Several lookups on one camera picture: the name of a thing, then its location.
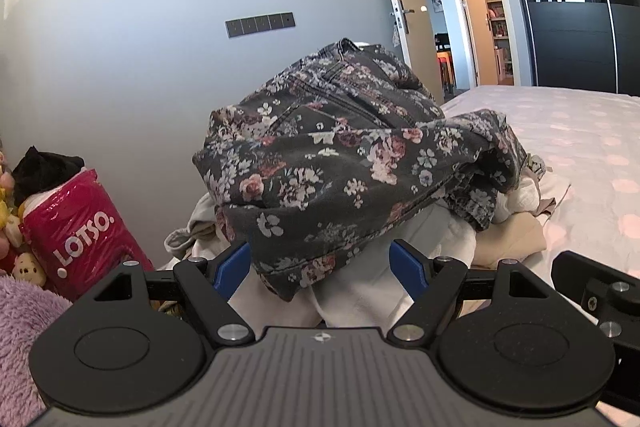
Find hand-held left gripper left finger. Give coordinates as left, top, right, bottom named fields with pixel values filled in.
left=75, top=241, right=256, bottom=345

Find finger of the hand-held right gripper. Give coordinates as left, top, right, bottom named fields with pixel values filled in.
left=551, top=251, right=640, bottom=343

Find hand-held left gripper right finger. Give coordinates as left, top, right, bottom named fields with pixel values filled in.
left=387, top=238, right=566, bottom=345

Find dark floral pants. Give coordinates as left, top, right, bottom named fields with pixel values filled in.
left=192, top=38, right=531, bottom=303

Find light grey garment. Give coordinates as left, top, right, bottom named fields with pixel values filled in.
left=165, top=194, right=236, bottom=265

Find bed with pink dotted sheet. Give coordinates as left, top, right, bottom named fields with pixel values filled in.
left=440, top=84, right=640, bottom=427

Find red plastic package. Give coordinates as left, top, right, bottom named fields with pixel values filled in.
left=20, top=169, right=156, bottom=303

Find orange stool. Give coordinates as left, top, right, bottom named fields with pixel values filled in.
left=436, top=52, right=454, bottom=86

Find cream plush bear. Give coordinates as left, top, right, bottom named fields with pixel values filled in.
left=11, top=252, right=47, bottom=289

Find black cloth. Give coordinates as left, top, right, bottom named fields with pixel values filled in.
left=11, top=146, right=86, bottom=208

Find purple fluffy blanket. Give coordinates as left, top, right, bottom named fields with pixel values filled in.
left=0, top=274, right=76, bottom=427

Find yellow plush toy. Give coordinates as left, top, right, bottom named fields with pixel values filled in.
left=0, top=152, right=23, bottom=258

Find black wardrobe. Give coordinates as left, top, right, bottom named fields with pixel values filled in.
left=500, top=0, right=640, bottom=96

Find background shelf with bottles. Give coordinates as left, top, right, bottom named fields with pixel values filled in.
left=485, top=0, right=514, bottom=80

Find dark wall switch panel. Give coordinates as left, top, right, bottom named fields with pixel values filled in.
left=225, top=12, right=296, bottom=38

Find metal door handle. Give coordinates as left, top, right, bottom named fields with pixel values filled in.
left=390, top=0, right=416, bottom=32

